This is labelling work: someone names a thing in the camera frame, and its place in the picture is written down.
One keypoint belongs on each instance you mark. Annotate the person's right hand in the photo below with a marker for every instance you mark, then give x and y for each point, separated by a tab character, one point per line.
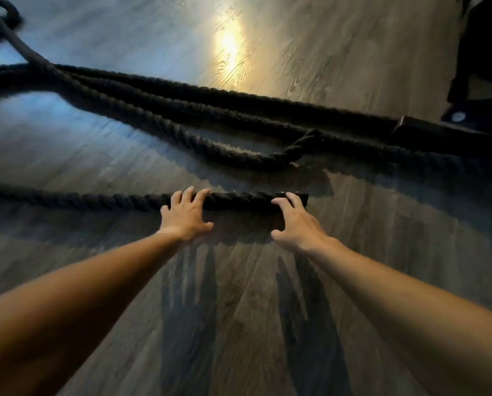
301	230

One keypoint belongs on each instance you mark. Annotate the person's left hand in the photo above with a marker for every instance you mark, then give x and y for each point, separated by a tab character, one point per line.
186	218

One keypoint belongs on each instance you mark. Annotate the person's left forearm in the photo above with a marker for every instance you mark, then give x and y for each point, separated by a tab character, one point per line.
64	309

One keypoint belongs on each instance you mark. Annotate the person's right forearm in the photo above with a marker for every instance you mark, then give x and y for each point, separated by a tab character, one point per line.
415	317

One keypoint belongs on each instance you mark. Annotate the black gym rack base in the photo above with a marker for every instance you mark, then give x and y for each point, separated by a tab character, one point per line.
485	49

